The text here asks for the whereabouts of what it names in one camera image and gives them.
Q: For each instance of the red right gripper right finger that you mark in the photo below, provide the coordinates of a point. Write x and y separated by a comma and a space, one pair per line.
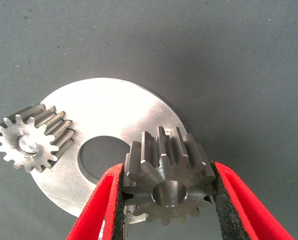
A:
243, 212

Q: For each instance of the steel planetary gear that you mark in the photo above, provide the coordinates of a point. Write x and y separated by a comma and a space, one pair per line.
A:
19, 140
148, 185
131, 220

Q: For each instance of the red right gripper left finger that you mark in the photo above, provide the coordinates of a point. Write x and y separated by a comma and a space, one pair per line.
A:
96, 212

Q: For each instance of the dark grey table cloth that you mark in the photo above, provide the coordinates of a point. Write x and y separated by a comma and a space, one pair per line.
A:
213, 62

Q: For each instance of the round metal carrier plate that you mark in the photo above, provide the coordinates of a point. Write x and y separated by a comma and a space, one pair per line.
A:
108, 107

